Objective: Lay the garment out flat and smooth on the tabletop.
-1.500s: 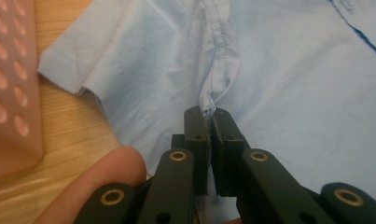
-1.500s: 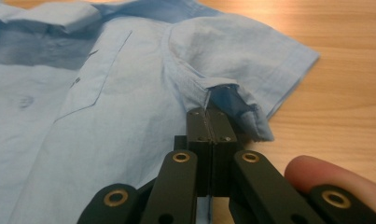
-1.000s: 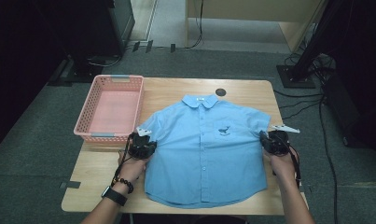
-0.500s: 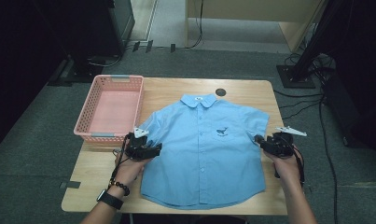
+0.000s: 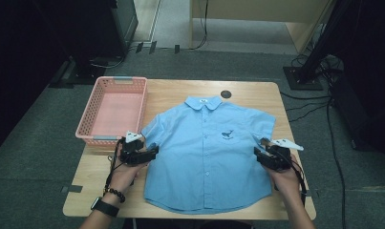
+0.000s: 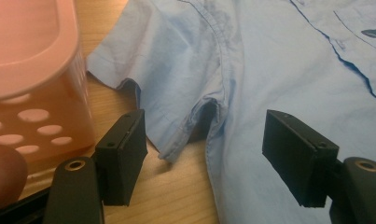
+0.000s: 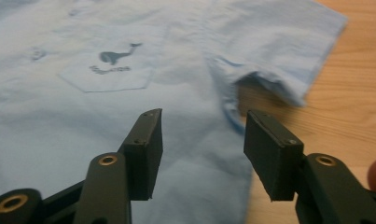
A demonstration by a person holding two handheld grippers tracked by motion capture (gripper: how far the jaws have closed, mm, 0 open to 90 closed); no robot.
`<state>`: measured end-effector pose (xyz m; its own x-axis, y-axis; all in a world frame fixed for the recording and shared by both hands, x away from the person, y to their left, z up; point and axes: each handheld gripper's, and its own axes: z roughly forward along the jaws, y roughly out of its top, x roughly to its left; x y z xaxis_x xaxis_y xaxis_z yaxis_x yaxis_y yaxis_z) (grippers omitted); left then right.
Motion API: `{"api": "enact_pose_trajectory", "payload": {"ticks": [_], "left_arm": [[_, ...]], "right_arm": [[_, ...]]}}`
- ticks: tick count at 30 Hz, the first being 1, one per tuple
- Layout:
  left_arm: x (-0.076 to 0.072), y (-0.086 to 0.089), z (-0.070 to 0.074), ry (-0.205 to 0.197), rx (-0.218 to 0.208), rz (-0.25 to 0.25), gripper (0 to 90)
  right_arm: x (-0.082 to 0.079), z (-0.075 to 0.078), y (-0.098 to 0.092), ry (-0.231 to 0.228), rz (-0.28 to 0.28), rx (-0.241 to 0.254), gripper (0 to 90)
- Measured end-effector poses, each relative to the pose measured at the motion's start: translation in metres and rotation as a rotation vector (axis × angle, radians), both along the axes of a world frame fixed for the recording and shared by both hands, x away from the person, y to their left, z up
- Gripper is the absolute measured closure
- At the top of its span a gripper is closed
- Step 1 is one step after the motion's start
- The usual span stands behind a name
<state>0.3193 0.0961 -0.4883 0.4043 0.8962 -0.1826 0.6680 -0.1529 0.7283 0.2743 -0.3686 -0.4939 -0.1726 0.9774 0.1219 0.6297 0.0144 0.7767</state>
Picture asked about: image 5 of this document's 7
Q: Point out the black tape strip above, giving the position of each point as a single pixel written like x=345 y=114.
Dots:
x=73 y=189

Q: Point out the black cabinet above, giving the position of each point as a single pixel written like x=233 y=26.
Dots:
x=85 y=28

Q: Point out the light blue child's shirt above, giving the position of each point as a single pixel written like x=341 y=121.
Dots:
x=206 y=159

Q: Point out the black smartwatch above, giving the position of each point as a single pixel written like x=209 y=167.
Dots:
x=104 y=207

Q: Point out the black metal stand pole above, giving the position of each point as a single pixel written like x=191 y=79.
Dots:
x=324 y=35

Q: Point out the dark equipment box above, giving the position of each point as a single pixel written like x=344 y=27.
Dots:
x=362 y=117

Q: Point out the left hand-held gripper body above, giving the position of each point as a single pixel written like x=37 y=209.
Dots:
x=131 y=152

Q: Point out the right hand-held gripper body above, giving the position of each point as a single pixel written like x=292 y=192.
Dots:
x=279 y=157

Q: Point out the person's right hand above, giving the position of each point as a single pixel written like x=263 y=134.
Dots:
x=284 y=179

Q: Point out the black round table grommet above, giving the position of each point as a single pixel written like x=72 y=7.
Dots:
x=226 y=94

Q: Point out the light wooden desk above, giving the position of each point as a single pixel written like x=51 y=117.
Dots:
x=263 y=12

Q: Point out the pink plastic basket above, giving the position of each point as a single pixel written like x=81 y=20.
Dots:
x=113 y=114

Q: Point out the black floor tape piece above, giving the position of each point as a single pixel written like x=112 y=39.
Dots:
x=139 y=47
x=177 y=49
x=152 y=47

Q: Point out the black metal stand base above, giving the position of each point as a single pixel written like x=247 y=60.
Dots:
x=303 y=79

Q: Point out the person's left hand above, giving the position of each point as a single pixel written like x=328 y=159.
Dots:
x=124 y=178

